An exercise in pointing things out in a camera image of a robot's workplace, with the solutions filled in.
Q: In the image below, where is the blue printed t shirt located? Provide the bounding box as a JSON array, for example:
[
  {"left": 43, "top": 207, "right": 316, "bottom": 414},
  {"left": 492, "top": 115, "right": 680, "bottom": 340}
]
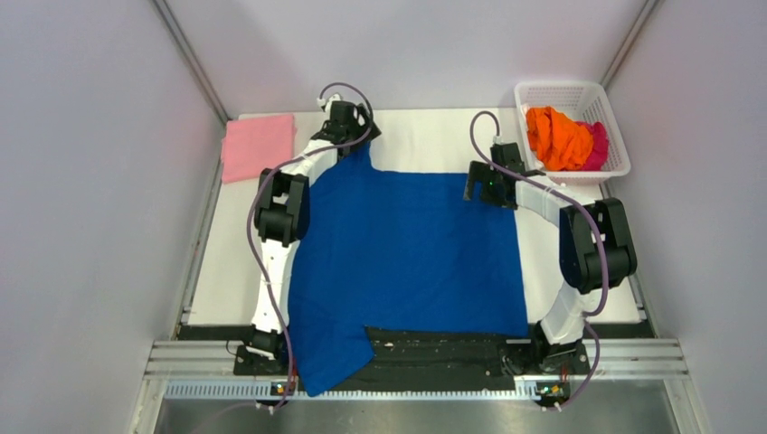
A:
[{"left": 289, "top": 148, "right": 528, "bottom": 396}]

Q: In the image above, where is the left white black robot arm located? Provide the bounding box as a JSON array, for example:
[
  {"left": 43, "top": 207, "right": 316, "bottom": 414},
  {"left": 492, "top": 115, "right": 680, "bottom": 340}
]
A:
[{"left": 244, "top": 98, "right": 381, "bottom": 374}]

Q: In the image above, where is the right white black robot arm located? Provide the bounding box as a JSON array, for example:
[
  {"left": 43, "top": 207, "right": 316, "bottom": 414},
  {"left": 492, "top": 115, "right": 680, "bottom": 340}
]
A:
[{"left": 463, "top": 143, "right": 638, "bottom": 373}]

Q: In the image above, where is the orange t shirt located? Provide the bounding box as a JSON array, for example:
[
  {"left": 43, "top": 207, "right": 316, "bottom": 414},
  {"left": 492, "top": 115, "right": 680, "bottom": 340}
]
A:
[{"left": 526, "top": 107, "right": 594, "bottom": 172}]

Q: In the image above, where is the folded pink t shirt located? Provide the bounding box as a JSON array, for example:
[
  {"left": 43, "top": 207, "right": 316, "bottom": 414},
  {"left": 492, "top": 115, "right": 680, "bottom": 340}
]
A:
[{"left": 221, "top": 114, "right": 296, "bottom": 184}]

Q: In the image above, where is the magenta t shirt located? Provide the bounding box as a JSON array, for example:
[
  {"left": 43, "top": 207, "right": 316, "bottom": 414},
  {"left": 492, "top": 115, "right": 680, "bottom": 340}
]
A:
[{"left": 578, "top": 121, "right": 610, "bottom": 172}]

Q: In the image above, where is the white plastic laundry basket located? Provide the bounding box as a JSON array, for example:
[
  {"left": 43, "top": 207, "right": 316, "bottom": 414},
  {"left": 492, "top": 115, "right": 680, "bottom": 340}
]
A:
[{"left": 514, "top": 80, "right": 631, "bottom": 185}]

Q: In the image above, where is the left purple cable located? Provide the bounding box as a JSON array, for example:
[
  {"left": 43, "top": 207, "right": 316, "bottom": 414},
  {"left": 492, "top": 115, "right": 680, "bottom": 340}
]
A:
[{"left": 245, "top": 82, "right": 375, "bottom": 414}]

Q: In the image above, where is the purple cable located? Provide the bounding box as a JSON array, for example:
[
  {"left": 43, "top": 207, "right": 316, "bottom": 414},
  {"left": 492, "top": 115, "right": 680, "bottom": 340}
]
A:
[
  {"left": 469, "top": 110, "right": 611, "bottom": 411},
  {"left": 245, "top": 82, "right": 375, "bottom": 414}
]

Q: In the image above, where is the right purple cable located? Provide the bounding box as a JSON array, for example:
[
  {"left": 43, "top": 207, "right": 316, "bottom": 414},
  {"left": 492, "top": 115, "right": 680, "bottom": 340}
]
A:
[{"left": 469, "top": 110, "right": 611, "bottom": 411}]

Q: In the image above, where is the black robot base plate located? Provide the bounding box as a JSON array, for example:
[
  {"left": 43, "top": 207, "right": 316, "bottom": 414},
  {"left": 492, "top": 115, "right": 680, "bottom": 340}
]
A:
[{"left": 296, "top": 327, "right": 591, "bottom": 397}]

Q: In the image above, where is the aluminium rail frame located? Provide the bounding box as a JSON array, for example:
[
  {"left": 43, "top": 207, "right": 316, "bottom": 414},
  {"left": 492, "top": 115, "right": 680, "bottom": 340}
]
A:
[{"left": 129, "top": 332, "right": 711, "bottom": 433}]

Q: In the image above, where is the white slotted cable duct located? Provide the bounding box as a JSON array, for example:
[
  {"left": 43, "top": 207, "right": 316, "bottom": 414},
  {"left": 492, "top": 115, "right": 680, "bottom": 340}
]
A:
[{"left": 164, "top": 380, "right": 541, "bottom": 401}]

